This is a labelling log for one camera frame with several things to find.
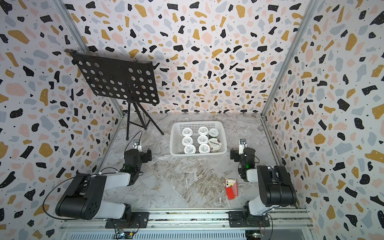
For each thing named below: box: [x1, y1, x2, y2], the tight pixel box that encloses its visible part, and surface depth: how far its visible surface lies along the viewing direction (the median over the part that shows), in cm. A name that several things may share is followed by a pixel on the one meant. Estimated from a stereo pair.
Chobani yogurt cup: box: [208, 137, 222, 153], surface depth 99 cm
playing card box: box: [225, 178, 238, 197], surface depth 86 cm
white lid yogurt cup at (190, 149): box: [184, 144, 197, 154], surface depth 94 cm
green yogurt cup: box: [208, 128, 219, 138], surface depth 103 cm
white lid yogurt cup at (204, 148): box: [198, 143, 211, 154], surface depth 94 cm
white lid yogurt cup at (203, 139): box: [197, 135, 209, 145], surface depth 99 cm
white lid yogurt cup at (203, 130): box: [197, 126, 209, 136], surface depth 105 cm
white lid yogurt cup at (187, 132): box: [182, 127, 193, 137], surface depth 102 cm
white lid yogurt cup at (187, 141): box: [181, 136, 194, 146], surface depth 98 cm
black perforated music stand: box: [64, 49, 164, 141], surface depth 78 cm
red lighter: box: [226, 185, 235, 200], surface depth 82 cm
